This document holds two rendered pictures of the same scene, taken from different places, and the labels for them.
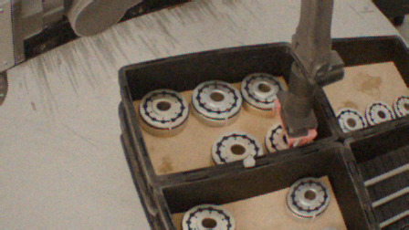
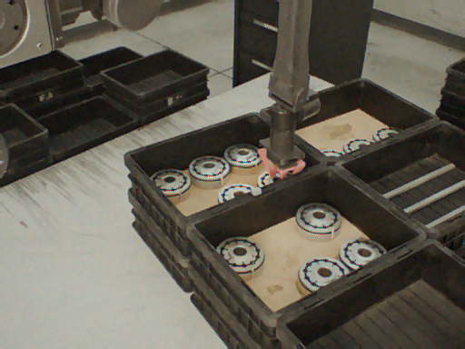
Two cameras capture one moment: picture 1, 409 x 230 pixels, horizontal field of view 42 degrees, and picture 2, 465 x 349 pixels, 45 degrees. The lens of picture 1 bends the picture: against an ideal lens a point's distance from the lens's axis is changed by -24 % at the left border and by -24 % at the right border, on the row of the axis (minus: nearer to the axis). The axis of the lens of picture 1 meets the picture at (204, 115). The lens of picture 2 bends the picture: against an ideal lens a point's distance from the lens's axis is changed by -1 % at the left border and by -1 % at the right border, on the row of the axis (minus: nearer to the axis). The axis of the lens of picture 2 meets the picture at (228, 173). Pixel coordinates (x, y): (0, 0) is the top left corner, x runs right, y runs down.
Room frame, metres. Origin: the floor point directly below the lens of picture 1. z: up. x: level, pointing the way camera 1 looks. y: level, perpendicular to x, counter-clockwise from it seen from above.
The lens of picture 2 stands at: (-0.20, 0.17, 1.68)
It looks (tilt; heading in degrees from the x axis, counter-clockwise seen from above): 35 degrees down; 348
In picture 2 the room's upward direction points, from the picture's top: 1 degrees clockwise
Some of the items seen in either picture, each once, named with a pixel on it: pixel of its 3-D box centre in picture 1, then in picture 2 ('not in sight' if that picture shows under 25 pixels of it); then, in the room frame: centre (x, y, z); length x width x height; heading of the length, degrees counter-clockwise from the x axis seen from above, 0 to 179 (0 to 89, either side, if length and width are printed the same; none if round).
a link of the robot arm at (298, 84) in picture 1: (306, 78); (285, 115); (0.88, -0.18, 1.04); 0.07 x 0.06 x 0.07; 123
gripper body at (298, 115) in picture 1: (298, 100); (281, 140); (0.88, -0.18, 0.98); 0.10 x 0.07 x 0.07; 18
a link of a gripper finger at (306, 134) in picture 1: (296, 132); (284, 169); (0.86, -0.18, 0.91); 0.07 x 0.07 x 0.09; 18
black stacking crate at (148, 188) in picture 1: (227, 123); (224, 180); (0.90, -0.05, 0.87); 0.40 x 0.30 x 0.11; 112
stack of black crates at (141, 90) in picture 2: not in sight; (158, 114); (2.12, 0.03, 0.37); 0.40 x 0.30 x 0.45; 123
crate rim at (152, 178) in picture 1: (230, 106); (224, 163); (0.90, -0.05, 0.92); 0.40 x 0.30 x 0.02; 112
